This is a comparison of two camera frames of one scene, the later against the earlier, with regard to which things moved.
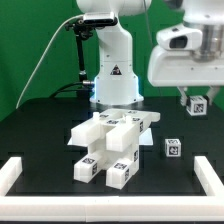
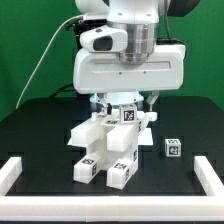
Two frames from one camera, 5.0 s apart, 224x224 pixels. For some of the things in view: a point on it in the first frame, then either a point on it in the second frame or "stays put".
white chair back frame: [121, 127] stays put
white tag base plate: [145, 137] stays put
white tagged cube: [172, 147] stays put
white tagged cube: [198, 105] -> [127, 113]
